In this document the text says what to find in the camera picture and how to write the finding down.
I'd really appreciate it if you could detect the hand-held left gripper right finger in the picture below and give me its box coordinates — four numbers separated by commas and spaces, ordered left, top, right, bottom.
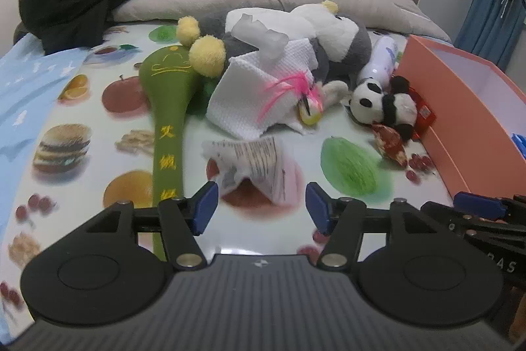
305, 182, 443, 270

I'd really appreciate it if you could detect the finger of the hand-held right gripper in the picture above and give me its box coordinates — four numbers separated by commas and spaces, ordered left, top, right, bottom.
421, 201, 508, 241
454, 191, 526, 221

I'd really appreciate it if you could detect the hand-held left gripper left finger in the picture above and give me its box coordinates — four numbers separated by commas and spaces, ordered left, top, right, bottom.
84, 182, 220, 270

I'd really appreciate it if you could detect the printed paper wrapper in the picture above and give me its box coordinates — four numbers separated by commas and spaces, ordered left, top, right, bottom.
201, 136, 291, 206

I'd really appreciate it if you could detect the pink cardboard box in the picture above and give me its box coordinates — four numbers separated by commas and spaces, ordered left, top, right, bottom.
396, 34, 526, 204

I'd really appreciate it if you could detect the translucent plastic piece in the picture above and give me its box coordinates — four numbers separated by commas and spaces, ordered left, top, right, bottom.
231, 16, 289, 61

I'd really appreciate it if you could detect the blue plastic item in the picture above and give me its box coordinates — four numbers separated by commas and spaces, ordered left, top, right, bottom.
512, 133, 526, 161

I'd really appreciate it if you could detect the red patterned pouch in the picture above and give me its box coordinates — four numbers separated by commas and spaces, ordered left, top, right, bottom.
372, 123, 410, 167

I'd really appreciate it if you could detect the pink feather toy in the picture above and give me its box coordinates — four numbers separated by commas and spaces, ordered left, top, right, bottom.
259, 72, 326, 128

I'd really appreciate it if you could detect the red foil packet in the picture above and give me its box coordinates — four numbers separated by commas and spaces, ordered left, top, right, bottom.
407, 86, 438, 140

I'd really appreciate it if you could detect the panda plush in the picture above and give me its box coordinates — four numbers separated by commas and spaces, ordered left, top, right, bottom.
343, 75, 420, 143

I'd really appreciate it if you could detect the green fabric massage hammer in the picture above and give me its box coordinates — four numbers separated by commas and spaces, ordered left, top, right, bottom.
138, 46, 215, 254

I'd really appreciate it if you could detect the white waffle towel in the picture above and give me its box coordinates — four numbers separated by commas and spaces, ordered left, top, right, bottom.
206, 38, 320, 140

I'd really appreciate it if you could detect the fruit print mat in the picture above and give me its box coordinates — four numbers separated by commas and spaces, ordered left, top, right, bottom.
0, 20, 467, 337

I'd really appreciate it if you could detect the white spray bottle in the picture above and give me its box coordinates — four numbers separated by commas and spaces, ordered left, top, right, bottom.
357, 35, 400, 89

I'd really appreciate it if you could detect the grey white penguin plush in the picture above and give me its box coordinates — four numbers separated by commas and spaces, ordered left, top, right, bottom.
177, 0, 373, 110

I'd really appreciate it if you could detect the light blue printed sheet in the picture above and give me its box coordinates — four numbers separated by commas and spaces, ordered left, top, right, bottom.
0, 32, 90, 222

